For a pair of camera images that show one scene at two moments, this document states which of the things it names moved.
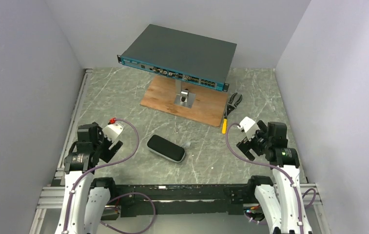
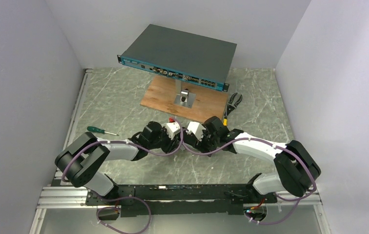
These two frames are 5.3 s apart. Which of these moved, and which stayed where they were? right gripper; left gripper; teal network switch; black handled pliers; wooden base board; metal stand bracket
Moved: left gripper; right gripper
Stayed: teal network switch; metal stand bracket; black handled pliers; wooden base board
